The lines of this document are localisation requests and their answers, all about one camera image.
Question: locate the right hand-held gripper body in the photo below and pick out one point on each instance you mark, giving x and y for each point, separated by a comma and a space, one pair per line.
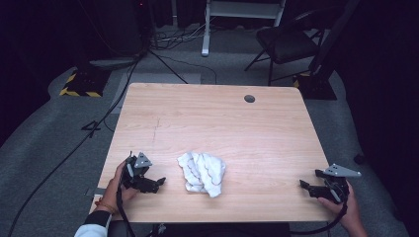
341, 171

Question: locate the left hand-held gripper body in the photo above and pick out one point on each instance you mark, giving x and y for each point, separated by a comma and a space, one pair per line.
142, 161

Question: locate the white towel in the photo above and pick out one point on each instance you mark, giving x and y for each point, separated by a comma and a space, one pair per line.
202, 173

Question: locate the person's left hand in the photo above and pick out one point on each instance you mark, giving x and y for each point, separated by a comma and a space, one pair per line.
113, 192

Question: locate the person's right hand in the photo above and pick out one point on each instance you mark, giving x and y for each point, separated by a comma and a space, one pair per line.
351, 210

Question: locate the small black floor object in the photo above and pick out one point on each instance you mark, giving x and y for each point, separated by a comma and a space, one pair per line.
359, 159

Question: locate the grey tape strip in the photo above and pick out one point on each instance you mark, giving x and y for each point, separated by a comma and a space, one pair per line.
95, 192

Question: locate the person's dark lap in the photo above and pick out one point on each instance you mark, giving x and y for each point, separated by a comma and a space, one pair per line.
214, 230

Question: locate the black yellow striped stand base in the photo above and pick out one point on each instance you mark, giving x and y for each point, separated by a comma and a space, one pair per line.
84, 84
318, 87

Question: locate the black folding chair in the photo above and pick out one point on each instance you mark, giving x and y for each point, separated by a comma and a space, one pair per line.
285, 44

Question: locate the black slanted stand pole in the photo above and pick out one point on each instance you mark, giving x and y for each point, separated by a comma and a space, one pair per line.
332, 36

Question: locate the dark equipment cabinet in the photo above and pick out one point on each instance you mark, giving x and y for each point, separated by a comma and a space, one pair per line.
122, 26

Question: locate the white metal stand frame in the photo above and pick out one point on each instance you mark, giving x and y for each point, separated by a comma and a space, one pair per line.
206, 33

